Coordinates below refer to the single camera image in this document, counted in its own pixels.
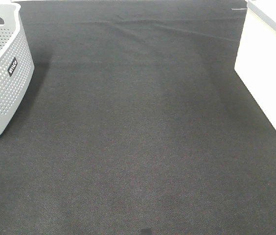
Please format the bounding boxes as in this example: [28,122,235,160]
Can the black table mat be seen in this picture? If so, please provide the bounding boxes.
[0,0,276,235]

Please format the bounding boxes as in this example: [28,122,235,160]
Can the grey perforated laundry basket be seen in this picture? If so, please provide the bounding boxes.
[0,0,34,135]

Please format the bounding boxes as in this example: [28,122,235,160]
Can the white storage bin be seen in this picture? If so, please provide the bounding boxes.
[234,0,276,130]

